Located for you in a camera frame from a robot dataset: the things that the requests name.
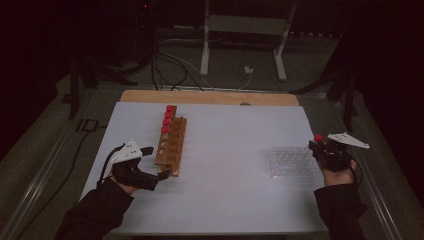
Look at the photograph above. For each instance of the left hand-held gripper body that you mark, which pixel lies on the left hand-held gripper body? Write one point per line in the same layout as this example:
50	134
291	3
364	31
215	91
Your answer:
133	175

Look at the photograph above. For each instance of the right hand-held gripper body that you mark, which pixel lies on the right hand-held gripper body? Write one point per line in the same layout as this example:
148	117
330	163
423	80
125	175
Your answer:
336	158

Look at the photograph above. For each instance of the clear plastic tube rack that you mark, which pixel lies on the clear plastic tube rack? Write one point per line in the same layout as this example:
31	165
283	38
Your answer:
293	163

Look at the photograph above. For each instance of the wooden test tube rack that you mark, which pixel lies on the wooden test tube rack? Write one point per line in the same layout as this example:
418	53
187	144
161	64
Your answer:
176	140

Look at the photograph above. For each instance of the person's left hand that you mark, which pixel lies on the person's left hand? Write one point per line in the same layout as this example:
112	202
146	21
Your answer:
125	186

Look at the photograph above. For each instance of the person's right hand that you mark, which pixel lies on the person's right hand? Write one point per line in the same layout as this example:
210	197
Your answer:
340	176

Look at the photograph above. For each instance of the black stand legs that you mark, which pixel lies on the black stand legs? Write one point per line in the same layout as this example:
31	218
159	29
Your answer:
348	100
75	86

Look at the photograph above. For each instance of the white table mat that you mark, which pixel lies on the white table mat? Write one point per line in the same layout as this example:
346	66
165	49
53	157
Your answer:
226	193

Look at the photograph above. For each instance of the white metal stand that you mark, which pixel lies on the white metal stand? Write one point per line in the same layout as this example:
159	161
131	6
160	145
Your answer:
205	50

